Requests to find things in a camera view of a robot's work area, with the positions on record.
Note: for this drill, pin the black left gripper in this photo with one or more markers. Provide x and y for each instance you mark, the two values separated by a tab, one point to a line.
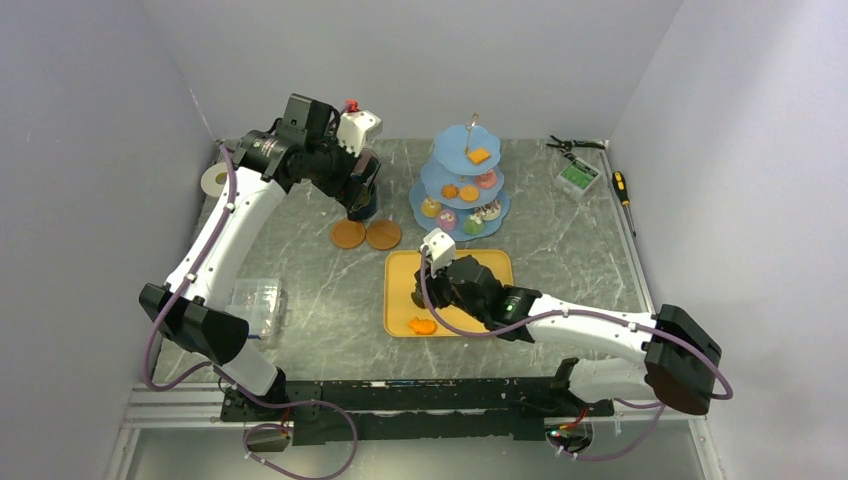
352	194

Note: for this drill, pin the round orange cookie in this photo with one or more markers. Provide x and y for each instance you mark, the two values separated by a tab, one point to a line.
469	193

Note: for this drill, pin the square cracker biscuit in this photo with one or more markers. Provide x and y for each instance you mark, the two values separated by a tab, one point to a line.
478	155

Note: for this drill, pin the clear plastic screw box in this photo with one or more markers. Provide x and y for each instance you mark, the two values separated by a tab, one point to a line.
261	303

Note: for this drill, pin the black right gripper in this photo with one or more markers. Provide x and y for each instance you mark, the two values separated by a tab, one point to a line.
435	299

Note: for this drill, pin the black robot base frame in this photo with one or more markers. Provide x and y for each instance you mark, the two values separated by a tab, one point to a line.
520	408

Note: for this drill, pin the pink cupcake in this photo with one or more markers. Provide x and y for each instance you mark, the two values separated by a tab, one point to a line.
486	180

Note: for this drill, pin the yellow cupcake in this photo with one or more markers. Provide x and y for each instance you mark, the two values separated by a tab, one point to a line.
430	208

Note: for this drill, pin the chocolate white sprinkled donut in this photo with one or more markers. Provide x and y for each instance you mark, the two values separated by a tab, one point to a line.
490	211

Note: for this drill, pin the orange fish-shaped cookie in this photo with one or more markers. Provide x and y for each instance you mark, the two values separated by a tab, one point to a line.
422	326

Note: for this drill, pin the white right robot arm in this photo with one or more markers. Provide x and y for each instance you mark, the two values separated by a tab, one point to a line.
665	356

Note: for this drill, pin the yellow black screwdriver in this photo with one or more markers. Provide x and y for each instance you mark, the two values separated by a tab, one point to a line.
619	186

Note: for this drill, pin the wooden coaster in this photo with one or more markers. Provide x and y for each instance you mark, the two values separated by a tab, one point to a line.
347	234
383	235

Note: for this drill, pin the blue three-tier cake stand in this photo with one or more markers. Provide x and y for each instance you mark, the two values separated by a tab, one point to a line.
447	164

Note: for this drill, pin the purple cupcake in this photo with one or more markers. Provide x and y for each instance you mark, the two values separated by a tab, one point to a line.
446	220

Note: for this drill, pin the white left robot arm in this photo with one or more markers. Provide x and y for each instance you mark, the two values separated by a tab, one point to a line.
312	141

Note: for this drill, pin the green white electronic box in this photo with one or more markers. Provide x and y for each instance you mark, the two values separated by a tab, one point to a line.
577	178

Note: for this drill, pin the black pliers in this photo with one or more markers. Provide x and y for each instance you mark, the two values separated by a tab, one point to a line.
568	146

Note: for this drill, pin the yellow serving tray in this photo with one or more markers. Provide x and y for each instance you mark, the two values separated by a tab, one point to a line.
399	308

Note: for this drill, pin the dark orange swirl cookie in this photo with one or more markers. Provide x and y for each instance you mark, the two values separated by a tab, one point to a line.
450	191

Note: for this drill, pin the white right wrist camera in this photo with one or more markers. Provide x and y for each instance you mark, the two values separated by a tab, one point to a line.
438	249

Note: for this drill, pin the white tape roll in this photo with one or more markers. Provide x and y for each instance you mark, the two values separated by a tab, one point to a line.
213	181

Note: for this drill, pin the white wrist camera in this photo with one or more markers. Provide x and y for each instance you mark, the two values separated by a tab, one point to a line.
438	249
357	128

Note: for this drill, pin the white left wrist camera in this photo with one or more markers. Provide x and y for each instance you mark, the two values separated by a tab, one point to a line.
357	128

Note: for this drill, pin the green cupcake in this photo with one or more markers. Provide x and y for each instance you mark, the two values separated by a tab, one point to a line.
473	225

